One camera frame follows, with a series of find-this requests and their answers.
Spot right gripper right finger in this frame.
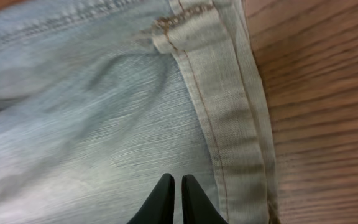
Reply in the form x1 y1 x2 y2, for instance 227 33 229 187
181 175 227 224

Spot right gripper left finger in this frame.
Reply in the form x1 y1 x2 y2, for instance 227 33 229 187
128 173 175 224

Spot light blue denim shorts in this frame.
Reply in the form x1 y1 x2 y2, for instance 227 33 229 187
0 1 280 223

